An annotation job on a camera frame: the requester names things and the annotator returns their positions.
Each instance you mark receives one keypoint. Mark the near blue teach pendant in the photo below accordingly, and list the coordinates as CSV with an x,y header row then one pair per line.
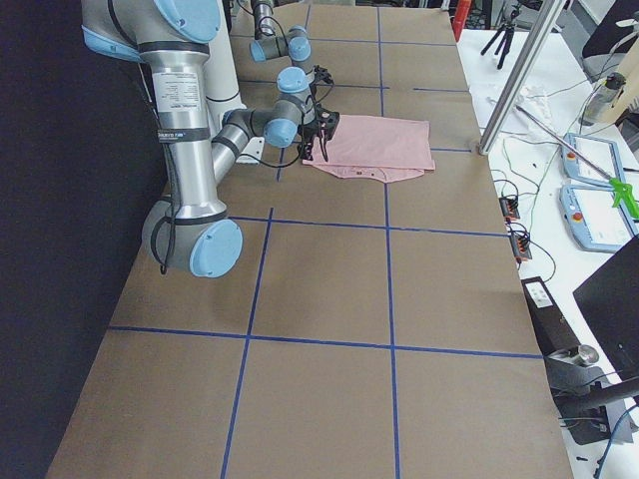
x,y
594,223

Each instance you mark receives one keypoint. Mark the red cylinder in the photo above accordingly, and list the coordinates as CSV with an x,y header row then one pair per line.
x,y
462,10

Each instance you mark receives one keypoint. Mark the far blue teach pendant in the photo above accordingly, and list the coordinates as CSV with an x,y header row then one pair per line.
x,y
602,153

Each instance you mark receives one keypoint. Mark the black office chair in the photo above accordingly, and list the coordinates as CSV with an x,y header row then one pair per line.
x,y
611,40

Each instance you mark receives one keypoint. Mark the blue teach pendant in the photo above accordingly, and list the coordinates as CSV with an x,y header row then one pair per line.
x,y
594,223
602,153

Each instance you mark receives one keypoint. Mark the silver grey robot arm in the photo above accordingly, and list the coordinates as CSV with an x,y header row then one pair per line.
x,y
203,125
272,41

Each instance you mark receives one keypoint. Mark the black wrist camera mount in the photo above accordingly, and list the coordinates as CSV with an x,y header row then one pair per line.
x,y
321,75

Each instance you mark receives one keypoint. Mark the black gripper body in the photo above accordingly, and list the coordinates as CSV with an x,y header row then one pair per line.
x,y
311,130

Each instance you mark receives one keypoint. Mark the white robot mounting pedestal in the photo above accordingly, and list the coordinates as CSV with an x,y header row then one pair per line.
x,y
233,140

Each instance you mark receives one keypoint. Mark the grey water bottle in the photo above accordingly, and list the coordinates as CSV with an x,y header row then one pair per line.
x,y
604,95

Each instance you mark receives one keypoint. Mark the black tripod on desk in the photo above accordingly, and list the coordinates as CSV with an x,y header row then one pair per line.
x,y
504,34

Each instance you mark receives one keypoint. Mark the aluminium frame post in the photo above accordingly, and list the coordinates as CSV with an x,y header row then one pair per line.
x,y
535,40

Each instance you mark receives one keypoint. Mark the crumpled white cloth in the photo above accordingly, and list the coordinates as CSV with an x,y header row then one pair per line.
x,y
531,99

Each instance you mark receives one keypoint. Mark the black monitor corner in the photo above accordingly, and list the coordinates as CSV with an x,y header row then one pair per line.
x,y
608,301

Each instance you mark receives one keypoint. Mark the upper orange terminal block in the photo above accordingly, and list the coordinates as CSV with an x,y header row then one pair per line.
x,y
509,208

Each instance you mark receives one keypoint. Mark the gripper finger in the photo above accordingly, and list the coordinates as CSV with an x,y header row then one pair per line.
x,y
306,145
325,144

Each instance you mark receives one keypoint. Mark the pink Snoopy t-shirt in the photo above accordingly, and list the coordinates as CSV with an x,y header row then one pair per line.
x,y
388,150

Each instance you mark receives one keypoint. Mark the black power supply box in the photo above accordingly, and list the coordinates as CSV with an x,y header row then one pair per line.
x,y
556,340

